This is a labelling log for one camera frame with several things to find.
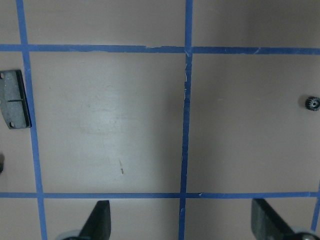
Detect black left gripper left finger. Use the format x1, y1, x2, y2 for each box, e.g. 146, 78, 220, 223
56, 199, 112, 240

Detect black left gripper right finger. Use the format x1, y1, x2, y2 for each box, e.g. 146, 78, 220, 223
250, 198, 320, 240

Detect small black bearing gear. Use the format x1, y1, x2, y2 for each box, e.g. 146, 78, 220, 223
304, 96, 320, 112

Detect olive metal brake shoe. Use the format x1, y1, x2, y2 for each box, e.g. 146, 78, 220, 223
0, 153, 5, 174

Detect dark grey brake pad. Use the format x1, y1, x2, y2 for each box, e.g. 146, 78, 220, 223
0, 70, 32, 130

